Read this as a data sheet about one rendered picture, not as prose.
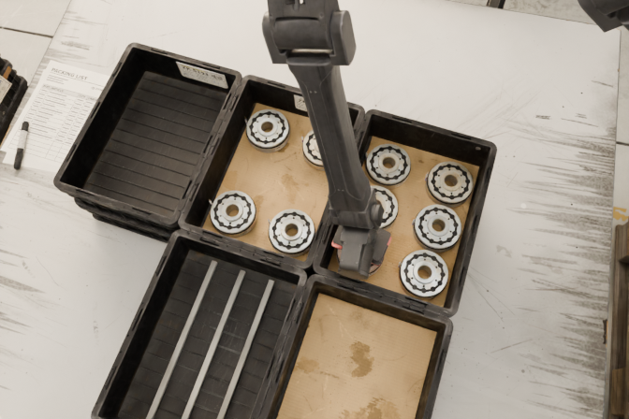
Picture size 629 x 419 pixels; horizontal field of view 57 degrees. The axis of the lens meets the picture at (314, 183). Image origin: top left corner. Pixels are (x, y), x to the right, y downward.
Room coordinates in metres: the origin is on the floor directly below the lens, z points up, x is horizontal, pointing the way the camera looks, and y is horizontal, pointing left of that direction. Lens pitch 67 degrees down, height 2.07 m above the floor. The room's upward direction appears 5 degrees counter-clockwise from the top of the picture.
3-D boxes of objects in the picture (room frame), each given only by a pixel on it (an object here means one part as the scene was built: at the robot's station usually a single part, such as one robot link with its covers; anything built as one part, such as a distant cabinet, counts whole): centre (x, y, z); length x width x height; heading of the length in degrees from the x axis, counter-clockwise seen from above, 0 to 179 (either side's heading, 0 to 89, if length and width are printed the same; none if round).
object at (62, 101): (0.83, 0.68, 0.70); 0.33 x 0.23 x 0.01; 162
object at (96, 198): (0.64, 0.36, 0.92); 0.40 x 0.30 x 0.02; 157
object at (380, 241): (0.33, -0.09, 0.98); 0.10 x 0.07 x 0.07; 61
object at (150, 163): (0.64, 0.36, 0.87); 0.40 x 0.30 x 0.11; 157
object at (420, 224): (0.38, -0.26, 0.86); 0.10 x 0.10 x 0.01
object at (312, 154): (0.60, -0.03, 0.86); 0.10 x 0.10 x 0.01
